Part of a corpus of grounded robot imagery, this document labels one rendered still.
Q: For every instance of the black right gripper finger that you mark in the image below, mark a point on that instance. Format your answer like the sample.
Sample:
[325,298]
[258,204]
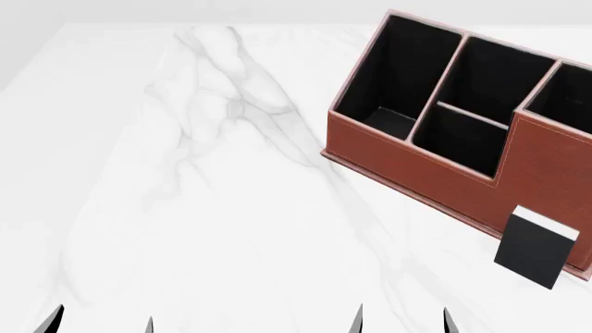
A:
[449,322]
[357,322]

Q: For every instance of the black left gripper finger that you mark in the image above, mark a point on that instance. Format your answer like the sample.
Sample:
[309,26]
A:
[149,326]
[52,322]

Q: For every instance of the brown leather desk caddy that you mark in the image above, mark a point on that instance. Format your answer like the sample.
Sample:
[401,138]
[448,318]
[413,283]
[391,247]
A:
[444,173]

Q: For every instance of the black rectangular card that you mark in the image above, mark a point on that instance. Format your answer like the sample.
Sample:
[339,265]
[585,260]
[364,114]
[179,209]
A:
[532,251]

